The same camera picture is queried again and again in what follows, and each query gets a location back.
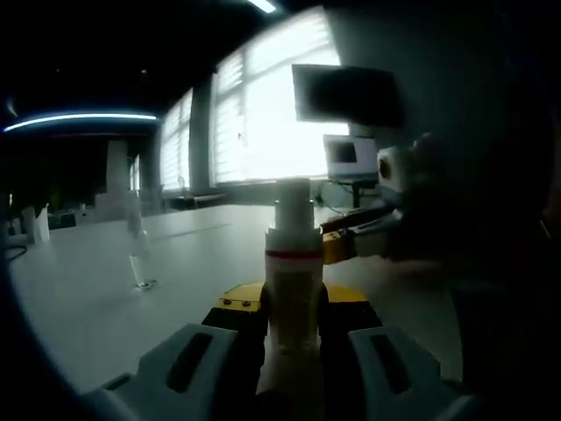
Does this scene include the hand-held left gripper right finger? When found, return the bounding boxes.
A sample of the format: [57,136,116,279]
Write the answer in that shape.
[322,283,479,421]

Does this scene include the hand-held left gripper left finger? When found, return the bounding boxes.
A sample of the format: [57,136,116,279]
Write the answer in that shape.
[85,282,269,421]

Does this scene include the white pump bottle red label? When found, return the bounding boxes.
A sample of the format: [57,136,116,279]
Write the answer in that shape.
[258,177,326,396]

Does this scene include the clear pump bottle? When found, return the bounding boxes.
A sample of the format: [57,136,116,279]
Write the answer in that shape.
[124,191,158,292]

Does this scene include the black screen stand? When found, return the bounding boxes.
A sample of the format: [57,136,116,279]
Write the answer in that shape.
[350,181,367,210]

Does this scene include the white framed laptop screen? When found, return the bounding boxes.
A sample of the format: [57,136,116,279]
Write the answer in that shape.
[323,134,380,183]

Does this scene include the hanging dark monitor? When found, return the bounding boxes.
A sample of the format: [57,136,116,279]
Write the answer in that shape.
[291,63,408,130]

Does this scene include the row of bright windows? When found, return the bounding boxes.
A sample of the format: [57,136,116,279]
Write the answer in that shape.
[157,8,352,189]

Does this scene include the white square pillar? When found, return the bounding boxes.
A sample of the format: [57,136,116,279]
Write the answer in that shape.
[107,139,131,194]

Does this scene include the green plant in white pot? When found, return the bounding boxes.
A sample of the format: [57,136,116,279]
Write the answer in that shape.
[8,175,67,246]

